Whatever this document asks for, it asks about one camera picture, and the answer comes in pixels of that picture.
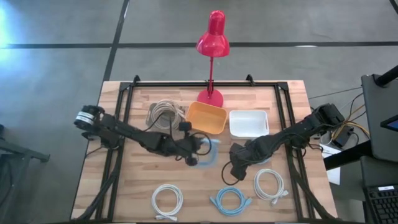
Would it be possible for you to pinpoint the white paper sheet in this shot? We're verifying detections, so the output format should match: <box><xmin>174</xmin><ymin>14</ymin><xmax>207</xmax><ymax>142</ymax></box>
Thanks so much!
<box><xmin>320</xmin><ymin>143</ymin><xmax>342</xmax><ymax>186</ymax></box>

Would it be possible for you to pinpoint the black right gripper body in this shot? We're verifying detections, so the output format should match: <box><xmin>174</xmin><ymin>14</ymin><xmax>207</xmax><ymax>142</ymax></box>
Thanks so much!
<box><xmin>238</xmin><ymin>139</ymin><xmax>265</xmax><ymax>169</ymax></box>

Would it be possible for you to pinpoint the black tablet screen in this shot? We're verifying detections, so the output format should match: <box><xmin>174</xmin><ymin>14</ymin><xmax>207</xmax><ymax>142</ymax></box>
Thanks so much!
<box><xmin>380</xmin><ymin>114</ymin><xmax>398</xmax><ymax>133</ymax></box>

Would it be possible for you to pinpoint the orange plastic bin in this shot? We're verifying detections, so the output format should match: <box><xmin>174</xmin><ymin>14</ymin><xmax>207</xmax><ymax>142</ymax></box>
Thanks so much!
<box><xmin>185</xmin><ymin>101</ymin><xmax>228</xmax><ymax>135</ymax></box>

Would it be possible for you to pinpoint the black aluminium table frame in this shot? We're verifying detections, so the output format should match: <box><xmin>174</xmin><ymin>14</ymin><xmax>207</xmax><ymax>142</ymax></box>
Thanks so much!
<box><xmin>70</xmin><ymin>74</ymin><xmax>340</xmax><ymax>224</ymax></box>

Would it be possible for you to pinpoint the black laptop keyboard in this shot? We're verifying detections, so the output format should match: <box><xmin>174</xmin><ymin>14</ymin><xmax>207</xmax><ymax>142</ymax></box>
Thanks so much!
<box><xmin>363</xmin><ymin>184</ymin><xmax>398</xmax><ymax>224</ymax></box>

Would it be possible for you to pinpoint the white plastic bin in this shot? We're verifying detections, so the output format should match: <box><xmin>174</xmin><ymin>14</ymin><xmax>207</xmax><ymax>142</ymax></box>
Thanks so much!
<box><xmin>228</xmin><ymin>110</ymin><xmax>270</xmax><ymax>140</ymax></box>

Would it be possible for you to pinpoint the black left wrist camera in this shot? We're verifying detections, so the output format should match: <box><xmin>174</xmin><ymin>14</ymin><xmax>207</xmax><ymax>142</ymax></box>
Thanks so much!
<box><xmin>178</xmin><ymin>121</ymin><xmax>193</xmax><ymax>138</ymax></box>

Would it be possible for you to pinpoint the red desk lamp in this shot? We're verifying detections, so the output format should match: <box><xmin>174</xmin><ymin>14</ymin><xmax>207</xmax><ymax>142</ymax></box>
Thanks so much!
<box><xmin>195</xmin><ymin>9</ymin><xmax>231</xmax><ymax>108</ymax></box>

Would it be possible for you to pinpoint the dark grey side table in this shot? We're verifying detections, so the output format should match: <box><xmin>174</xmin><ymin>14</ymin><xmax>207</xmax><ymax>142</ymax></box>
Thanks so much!
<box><xmin>360</xmin><ymin>73</ymin><xmax>398</xmax><ymax>163</ymax></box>

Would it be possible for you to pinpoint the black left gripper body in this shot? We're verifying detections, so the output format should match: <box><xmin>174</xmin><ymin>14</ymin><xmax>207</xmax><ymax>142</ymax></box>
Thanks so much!
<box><xmin>165</xmin><ymin>134</ymin><xmax>201</xmax><ymax>159</ymax></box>

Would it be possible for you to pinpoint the white cable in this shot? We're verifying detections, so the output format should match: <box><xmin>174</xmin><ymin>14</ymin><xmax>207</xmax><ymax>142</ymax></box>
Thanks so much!
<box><xmin>151</xmin><ymin>182</ymin><xmax>185</xmax><ymax>221</ymax></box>
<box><xmin>253</xmin><ymin>168</ymin><xmax>289</xmax><ymax>207</ymax></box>

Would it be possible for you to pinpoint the black power adapter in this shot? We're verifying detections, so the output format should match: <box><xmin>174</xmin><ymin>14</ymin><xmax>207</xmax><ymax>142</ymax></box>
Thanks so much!
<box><xmin>331</xmin><ymin>126</ymin><xmax>354</xmax><ymax>149</ymax></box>

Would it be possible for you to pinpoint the black metal stand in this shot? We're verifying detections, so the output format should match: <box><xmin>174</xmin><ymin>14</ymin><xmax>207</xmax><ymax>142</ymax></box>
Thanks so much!
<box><xmin>0</xmin><ymin>124</ymin><xmax>50</xmax><ymax>224</ymax></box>

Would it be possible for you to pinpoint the black pole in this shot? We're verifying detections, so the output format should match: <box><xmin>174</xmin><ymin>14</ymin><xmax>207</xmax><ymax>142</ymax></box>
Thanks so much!
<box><xmin>374</xmin><ymin>64</ymin><xmax>398</xmax><ymax>88</ymax></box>

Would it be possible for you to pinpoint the grey plastic bin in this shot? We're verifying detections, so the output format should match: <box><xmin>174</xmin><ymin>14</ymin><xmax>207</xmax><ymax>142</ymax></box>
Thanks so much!
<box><xmin>145</xmin><ymin>102</ymin><xmax>187</xmax><ymax>131</ymax></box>

